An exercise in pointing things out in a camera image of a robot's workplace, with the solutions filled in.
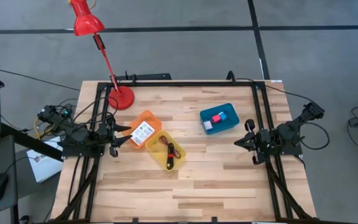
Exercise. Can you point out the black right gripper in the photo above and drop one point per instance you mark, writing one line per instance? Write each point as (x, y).
(261, 140)

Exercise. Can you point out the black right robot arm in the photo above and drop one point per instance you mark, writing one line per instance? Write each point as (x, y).
(294, 129)

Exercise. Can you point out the white printed booklet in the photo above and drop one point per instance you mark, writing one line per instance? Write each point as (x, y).
(142, 133)

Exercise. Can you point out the blue USB charger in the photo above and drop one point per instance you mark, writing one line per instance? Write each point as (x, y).
(223, 116)

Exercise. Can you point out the white paper sheet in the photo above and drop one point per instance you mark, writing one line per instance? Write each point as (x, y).
(43, 165)

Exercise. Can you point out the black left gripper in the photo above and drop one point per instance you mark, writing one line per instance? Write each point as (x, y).
(106, 137)

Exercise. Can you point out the light pink USB charger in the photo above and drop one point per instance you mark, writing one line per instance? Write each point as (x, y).
(208, 125)

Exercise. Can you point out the orange plastic bin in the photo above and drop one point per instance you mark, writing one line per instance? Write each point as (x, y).
(148, 119)

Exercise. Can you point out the red desk lamp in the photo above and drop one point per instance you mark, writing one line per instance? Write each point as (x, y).
(87, 21)

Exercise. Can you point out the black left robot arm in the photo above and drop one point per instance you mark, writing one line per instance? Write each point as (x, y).
(73, 133)

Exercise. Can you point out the yellow plastic bin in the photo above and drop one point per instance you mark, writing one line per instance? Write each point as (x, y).
(154, 149)

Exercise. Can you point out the black aluminium table frame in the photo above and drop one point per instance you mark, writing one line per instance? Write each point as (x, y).
(179, 84)

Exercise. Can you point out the red USB charger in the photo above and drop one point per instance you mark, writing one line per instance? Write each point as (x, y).
(216, 119)

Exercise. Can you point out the blue plastic bin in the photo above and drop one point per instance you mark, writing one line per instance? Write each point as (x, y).
(228, 124)

